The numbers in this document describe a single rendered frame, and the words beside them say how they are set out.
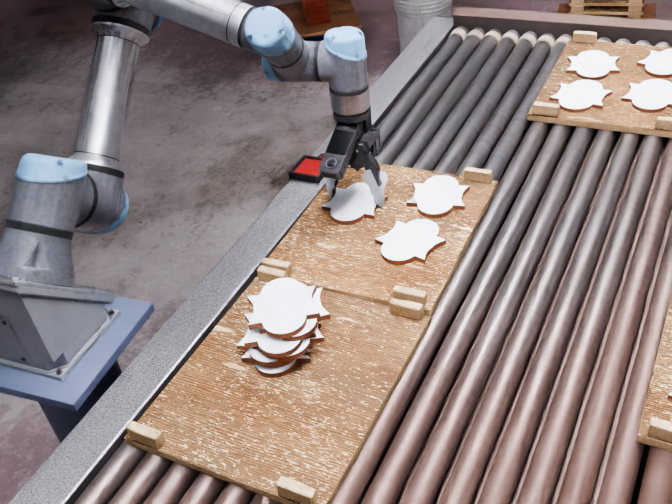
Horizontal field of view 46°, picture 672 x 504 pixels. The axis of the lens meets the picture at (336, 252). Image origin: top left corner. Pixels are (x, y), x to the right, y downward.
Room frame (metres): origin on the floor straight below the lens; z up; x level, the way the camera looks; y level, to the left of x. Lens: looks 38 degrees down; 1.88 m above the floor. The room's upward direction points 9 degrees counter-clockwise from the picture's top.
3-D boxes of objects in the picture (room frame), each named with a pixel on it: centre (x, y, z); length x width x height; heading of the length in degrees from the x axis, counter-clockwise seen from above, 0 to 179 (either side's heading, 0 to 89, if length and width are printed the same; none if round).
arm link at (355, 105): (1.37, -0.07, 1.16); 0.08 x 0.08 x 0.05
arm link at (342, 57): (1.37, -0.07, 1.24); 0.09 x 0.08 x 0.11; 72
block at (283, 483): (0.66, 0.10, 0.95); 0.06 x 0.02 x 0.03; 58
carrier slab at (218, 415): (0.90, 0.11, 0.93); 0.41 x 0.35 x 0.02; 148
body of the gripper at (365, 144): (1.37, -0.07, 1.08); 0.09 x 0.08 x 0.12; 149
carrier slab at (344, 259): (1.26, -0.10, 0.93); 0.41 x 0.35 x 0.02; 149
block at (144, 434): (0.80, 0.33, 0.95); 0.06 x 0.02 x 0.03; 58
